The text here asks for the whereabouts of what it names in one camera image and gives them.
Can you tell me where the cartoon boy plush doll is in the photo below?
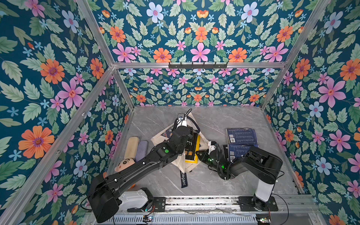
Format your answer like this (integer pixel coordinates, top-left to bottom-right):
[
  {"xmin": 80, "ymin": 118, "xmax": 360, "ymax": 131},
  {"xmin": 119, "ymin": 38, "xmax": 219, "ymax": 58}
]
[{"xmin": 114, "ymin": 158, "xmax": 135, "ymax": 174}]

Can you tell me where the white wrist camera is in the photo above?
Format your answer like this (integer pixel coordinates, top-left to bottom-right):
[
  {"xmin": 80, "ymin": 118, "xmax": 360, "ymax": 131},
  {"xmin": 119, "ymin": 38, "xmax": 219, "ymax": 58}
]
[
  {"xmin": 175, "ymin": 113, "xmax": 187, "ymax": 128},
  {"xmin": 208, "ymin": 141, "xmax": 218, "ymax": 152}
]

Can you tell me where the dark blue barcode book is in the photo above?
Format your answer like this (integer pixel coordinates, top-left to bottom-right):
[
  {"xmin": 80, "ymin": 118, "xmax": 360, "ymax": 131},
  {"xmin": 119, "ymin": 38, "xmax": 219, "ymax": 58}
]
[{"xmin": 226, "ymin": 128, "xmax": 258, "ymax": 147}]

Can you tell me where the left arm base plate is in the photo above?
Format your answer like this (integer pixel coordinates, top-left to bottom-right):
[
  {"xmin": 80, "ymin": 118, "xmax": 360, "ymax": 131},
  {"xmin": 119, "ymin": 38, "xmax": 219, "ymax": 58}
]
[{"xmin": 127, "ymin": 197, "xmax": 167, "ymax": 213}]

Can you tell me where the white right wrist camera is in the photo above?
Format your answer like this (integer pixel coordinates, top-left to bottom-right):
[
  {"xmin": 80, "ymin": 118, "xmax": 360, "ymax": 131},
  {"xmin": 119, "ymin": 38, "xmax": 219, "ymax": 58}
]
[{"xmin": 208, "ymin": 141, "xmax": 218, "ymax": 152}]

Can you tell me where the purple fabric glasses case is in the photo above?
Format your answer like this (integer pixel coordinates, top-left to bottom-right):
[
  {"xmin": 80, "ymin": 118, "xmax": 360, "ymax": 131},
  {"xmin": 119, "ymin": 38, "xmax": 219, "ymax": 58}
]
[{"xmin": 135, "ymin": 140, "xmax": 148, "ymax": 162}]

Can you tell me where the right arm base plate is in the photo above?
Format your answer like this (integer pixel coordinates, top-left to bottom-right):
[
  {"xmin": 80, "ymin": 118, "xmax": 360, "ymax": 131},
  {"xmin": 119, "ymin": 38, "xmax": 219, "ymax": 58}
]
[{"xmin": 237, "ymin": 196, "xmax": 278, "ymax": 212}]

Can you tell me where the black Elegant bag label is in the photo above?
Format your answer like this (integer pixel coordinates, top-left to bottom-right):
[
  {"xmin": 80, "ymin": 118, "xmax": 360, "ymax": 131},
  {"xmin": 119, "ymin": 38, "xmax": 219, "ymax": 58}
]
[{"xmin": 180, "ymin": 171, "xmax": 188, "ymax": 188}]

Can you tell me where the yellow spine book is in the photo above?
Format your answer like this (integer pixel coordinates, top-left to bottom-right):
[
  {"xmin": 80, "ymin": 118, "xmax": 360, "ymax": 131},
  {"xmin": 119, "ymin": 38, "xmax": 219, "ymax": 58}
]
[{"xmin": 184, "ymin": 134, "xmax": 201, "ymax": 164}]

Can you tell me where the blue spine classics book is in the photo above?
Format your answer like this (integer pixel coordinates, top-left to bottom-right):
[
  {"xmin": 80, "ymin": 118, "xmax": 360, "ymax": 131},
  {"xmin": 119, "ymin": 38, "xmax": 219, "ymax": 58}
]
[{"xmin": 227, "ymin": 144, "xmax": 258, "ymax": 162}]

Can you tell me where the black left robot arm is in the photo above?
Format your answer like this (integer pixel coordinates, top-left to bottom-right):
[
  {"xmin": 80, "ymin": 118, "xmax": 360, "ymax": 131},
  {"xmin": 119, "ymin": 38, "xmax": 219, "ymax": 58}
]
[{"xmin": 87, "ymin": 126, "xmax": 192, "ymax": 223}]

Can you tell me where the beige glasses case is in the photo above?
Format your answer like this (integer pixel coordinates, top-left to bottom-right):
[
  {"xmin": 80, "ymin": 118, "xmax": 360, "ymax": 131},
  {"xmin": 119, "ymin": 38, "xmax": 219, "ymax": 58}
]
[{"xmin": 124, "ymin": 136, "xmax": 139, "ymax": 159}]

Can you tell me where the black hook rail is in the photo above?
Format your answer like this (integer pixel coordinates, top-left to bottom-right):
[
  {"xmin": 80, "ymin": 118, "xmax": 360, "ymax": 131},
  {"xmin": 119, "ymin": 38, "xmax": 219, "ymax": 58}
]
[{"xmin": 168, "ymin": 62, "xmax": 228, "ymax": 70}]

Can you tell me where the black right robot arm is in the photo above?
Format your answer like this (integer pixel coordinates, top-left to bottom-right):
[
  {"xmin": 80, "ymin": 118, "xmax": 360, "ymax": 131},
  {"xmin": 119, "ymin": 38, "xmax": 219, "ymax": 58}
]
[{"xmin": 196, "ymin": 144, "xmax": 283, "ymax": 211}]

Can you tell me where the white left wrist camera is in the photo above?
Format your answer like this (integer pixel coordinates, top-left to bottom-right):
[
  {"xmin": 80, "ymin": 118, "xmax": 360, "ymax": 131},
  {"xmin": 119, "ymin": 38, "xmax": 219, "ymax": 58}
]
[{"xmin": 175, "ymin": 113, "xmax": 187, "ymax": 128}]

